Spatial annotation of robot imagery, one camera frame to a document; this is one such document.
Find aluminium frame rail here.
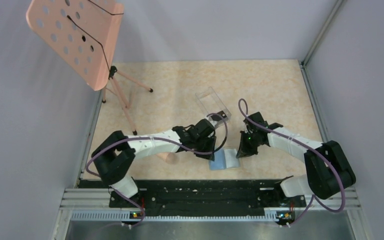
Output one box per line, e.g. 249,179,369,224
51,187,368,240

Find clear plastic box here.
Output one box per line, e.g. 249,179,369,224
195,87,232,129

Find pink wooden cylinder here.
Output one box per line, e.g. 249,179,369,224
156,152,179,165

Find pink perforated music stand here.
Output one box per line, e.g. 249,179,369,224
25,0,154,135

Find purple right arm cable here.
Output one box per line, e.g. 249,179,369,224
237,98,347,226

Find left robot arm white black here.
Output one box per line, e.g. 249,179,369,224
87,119,217,207

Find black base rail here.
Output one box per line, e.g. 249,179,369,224
109,179,308,217

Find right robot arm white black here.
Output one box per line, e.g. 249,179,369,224
236,112,356,206

